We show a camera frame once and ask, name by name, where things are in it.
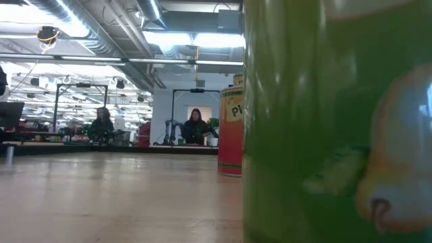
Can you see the long light bar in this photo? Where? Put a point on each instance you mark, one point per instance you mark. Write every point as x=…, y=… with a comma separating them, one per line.
x=152, y=60

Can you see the pineapple label orange can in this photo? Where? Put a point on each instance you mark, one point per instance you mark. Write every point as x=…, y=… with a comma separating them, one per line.
x=238, y=79
x=231, y=135

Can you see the black gantry frame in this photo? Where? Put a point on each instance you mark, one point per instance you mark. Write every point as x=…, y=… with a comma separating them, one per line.
x=81, y=85
x=197, y=90

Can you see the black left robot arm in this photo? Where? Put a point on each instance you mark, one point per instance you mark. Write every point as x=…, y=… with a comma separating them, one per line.
x=2, y=81

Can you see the black aluminium rig frame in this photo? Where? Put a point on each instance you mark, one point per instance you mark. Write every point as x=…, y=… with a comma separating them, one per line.
x=101, y=148

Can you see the black monitor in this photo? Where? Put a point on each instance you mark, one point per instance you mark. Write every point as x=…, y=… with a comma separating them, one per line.
x=10, y=114

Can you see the person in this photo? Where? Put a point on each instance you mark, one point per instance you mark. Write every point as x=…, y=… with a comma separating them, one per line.
x=101, y=128
x=195, y=128

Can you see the potted green plant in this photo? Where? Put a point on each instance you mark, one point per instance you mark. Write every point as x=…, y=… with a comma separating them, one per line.
x=213, y=123

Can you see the red cabinet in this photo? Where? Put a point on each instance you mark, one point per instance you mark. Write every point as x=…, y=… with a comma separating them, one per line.
x=144, y=135

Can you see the pears label green can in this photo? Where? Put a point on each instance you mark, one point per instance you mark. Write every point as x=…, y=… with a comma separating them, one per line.
x=320, y=135

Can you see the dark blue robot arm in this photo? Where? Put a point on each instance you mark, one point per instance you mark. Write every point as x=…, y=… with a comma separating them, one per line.
x=168, y=126

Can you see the silver post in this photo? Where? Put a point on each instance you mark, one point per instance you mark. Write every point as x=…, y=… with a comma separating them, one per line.
x=9, y=155

